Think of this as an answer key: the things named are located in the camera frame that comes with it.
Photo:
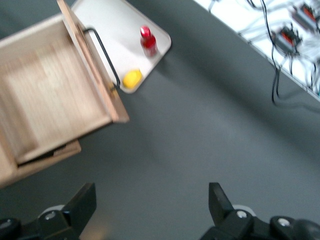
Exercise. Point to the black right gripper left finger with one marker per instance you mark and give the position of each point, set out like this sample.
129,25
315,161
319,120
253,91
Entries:
80,202

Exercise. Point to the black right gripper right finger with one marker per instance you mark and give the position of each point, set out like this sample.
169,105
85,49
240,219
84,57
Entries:
222,205

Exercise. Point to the wooden drawer kept shut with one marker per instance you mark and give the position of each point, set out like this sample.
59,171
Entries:
62,156

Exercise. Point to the wooden drawer cabinet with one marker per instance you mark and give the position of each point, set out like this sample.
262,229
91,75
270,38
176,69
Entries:
6,172

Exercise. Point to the yellow toy lemon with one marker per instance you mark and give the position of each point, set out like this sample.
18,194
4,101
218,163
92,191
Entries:
132,78

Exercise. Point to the red bottle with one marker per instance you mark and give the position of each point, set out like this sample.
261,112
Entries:
148,42

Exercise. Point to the beige plastic tray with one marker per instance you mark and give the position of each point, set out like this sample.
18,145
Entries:
120,30

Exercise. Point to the black and red power device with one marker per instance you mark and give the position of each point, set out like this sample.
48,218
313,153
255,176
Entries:
287,40
306,13

